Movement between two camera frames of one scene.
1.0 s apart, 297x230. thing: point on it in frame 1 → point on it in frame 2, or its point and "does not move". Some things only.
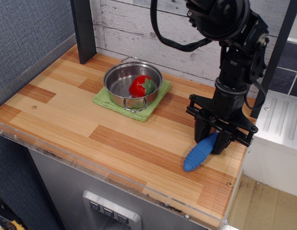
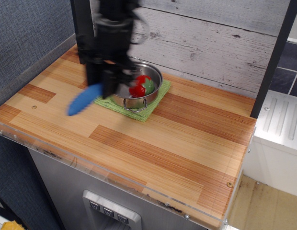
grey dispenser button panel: x=102 y=213 does not move
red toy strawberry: x=141 y=86 does not move
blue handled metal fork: x=204 y=147 → x=85 y=97
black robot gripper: x=225 y=110 → x=110 y=44
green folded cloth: x=104 y=100 does not move
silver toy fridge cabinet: x=83 y=200 does not move
